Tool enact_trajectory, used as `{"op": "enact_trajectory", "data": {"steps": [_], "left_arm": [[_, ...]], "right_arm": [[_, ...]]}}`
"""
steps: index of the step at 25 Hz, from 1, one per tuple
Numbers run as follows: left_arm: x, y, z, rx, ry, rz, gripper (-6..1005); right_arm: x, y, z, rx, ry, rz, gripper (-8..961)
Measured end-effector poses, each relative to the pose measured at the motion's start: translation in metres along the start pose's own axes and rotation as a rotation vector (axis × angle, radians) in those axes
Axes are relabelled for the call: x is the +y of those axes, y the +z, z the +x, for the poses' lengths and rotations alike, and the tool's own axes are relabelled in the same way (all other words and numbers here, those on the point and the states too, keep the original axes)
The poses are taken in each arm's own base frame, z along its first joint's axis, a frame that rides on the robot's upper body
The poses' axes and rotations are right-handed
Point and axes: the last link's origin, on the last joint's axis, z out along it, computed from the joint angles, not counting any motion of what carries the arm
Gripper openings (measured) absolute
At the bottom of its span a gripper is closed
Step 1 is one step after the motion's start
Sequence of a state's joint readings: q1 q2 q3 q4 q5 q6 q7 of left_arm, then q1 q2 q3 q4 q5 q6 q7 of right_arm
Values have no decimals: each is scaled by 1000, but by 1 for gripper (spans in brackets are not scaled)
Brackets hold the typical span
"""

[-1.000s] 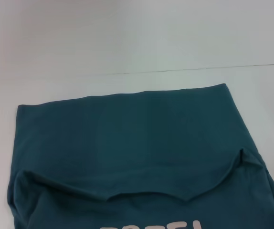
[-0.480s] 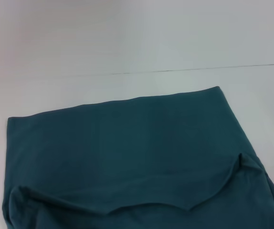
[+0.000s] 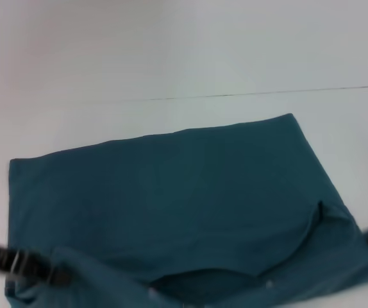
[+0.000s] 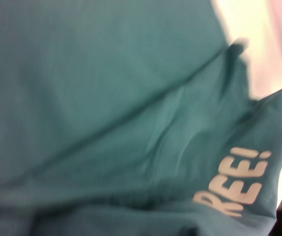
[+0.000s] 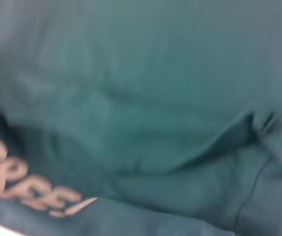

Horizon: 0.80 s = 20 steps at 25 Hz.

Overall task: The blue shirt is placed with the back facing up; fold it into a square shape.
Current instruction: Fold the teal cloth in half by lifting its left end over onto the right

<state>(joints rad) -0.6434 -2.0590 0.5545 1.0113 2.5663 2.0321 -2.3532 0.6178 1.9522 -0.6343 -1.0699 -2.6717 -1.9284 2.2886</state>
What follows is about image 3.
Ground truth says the teal blue shirt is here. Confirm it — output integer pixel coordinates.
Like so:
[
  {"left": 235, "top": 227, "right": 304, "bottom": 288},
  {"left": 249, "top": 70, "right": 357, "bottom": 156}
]
[{"left": 4, "top": 112, "right": 368, "bottom": 308}]

